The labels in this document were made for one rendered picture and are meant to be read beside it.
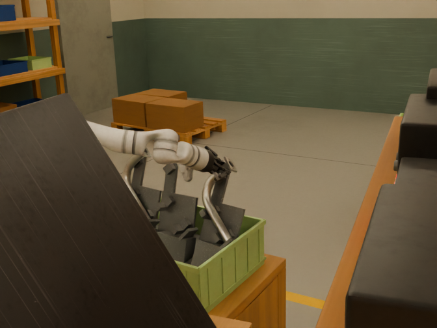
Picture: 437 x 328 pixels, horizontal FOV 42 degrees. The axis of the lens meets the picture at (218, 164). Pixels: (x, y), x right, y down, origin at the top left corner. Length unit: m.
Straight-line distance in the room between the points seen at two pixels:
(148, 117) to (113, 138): 5.08
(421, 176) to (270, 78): 8.03
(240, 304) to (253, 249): 0.22
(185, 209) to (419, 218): 1.68
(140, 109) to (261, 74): 2.42
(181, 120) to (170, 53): 3.07
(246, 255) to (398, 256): 1.63
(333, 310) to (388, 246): 0.10
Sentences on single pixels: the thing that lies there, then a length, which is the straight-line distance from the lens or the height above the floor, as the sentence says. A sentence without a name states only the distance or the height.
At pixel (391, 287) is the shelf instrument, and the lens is 0.28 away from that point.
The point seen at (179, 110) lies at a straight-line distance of 6.42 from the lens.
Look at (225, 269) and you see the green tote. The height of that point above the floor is 0.89.
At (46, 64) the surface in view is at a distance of 7.27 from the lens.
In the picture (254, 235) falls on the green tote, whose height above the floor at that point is 0.93.
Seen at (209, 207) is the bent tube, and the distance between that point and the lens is 1.92.
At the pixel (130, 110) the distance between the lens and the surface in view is 6.95.
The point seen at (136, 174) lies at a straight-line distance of 2.15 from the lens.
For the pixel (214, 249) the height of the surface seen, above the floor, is 0.92.
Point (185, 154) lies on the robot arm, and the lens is 1.71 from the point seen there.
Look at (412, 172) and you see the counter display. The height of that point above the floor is 1.59.
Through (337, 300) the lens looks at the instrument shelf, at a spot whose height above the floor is 1.54.
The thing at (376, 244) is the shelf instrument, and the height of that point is 1.61.
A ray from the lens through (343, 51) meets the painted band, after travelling 8.05.
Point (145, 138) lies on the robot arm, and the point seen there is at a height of 1.33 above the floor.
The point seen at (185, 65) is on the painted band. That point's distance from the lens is 9.23.
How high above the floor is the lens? 1.75
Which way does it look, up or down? 18 degrees down
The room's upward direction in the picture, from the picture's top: 2 degrees counter-clockwise
